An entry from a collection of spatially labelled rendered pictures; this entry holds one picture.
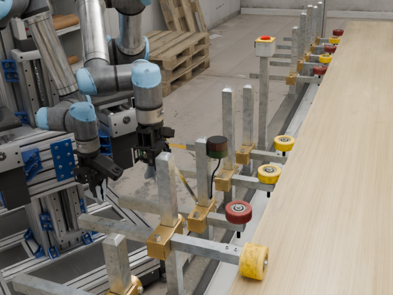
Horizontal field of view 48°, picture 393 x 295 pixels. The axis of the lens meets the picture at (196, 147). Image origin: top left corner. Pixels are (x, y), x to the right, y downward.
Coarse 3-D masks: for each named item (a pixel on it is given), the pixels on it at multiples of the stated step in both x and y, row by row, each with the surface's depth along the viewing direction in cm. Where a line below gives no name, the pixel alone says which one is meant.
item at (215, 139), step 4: (212, 136) 131; (216, 136) 131; (220, 136) 131; (208, 140) 129; (212, 140) 128; (216, 140) 128; (220, 140) 128; (224, 140) 128; (208, 156) 131; (208, 160) 132; (216, 168) 133; (212, 176) 136; (212, 180) 136
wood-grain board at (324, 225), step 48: (336, 48) 292; (384, 48) 287; (336, 96) 213; (384, 96) 210; (336, 144) 168; (384, 144) 166; (288, 192) 139; (336, 192) 138; (384, 192) 137; (288, 240) 118; (336, 240) 117; (384, 240) 117; (240, 288) 103; (288, 288) 103; (336, 288) 102; (384, 288) 102
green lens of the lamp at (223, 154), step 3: (210, 150) 129; (225, 150) 128; (210, 153) 129; (213, 153) 128; (216, 153) 128; (219, 153) 128; (222, 153) 128; (225, 153) 129; (210, 156) 129; (213, 156) 128; (216, 156) 128; (219, 156) 128; (222, 156) 128; (225, 156) 129
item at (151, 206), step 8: (120, 200) 147; (128, 200) 146; (136, 200) 146; (144, 200) 146; (128, 208) 147; (136, 208) 146; (144, 208) 144; (152, 208) 143; (184, 208) 141; (192, 208) 140; (184, 216) 139; (208, 216) 136; (216, 216) 136; (224, 216) 136; (208, 224) 137; (216, 224) 136; (224, 224) 135; (232, 224) 133
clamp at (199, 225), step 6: (210, 204) 140; (216, 204) 143; (192, 210) 138; (198, 210) 138; (204, 210) 138; (210, 210) 139; (192, 216) 135; (204, 216) 135; (192, 222) 135; (198, 222) 134; (204, 222) 135; (192, 228) 136; (198, 228) 135; (204, 228) 136
